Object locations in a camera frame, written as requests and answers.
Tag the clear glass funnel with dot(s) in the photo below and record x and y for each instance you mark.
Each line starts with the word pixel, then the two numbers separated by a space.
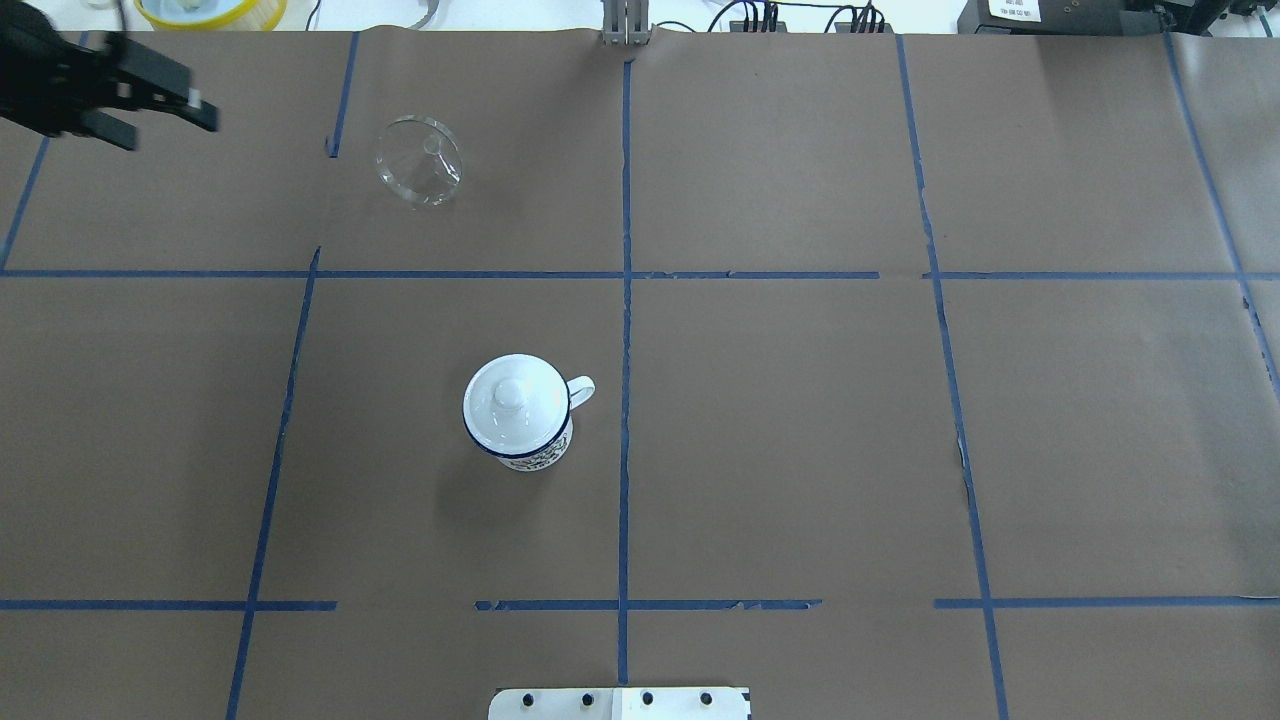
pixel 419 160

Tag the aluminium frame post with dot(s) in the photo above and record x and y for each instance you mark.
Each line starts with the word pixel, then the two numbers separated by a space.
pixel 626 22

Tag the white enamel mug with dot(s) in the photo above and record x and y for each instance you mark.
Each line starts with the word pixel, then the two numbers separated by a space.
pixel 525 415

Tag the black desktop box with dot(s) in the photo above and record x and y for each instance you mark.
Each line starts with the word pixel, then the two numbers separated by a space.
pixel 1061 18

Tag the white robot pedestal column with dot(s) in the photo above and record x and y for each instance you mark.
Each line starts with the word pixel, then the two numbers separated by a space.
pixel 691 702

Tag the yellow tape roll with dish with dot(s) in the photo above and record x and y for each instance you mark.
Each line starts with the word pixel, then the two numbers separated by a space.
pixel 212 16

